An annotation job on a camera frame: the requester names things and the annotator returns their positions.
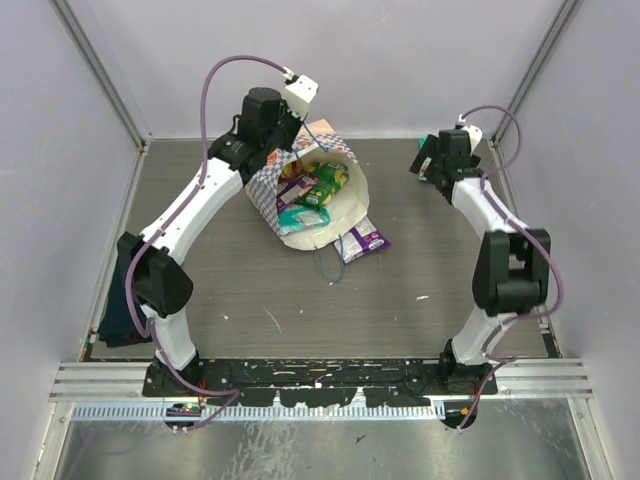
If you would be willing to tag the purple snack packet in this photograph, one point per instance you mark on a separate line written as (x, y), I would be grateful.
(362, 239)
(289, 193)

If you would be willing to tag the blue checkered paper bag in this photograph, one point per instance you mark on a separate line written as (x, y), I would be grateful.
(317, 141)

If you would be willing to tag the dark navy cloth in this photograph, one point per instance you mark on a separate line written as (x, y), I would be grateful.
(116, 328)

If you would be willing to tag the teal mint candy packet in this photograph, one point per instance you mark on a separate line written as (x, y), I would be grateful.
(428, 148)

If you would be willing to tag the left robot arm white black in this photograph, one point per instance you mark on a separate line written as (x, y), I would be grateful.
(157, 289)

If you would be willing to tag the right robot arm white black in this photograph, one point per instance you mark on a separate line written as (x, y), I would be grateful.
(511, 276)

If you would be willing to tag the purple snack packet in bag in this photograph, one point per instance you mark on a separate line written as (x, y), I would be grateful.
(289, 193)

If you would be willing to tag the green snack packet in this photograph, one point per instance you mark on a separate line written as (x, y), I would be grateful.
(330, 178)

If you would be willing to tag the teal white snack packet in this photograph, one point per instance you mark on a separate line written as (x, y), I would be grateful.
(296, 218)

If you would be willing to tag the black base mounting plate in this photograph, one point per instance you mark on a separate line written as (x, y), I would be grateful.
(327, 382)

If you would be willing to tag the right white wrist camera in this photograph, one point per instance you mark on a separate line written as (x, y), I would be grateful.
(475, 134)

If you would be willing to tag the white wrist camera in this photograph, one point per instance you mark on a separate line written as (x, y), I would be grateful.
(475, 134)
(299, 95)

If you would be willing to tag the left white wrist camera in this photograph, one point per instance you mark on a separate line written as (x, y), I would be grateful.
(299, 95)

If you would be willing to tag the white slotted cable duct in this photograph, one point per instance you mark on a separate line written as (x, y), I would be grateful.
(167, 411)

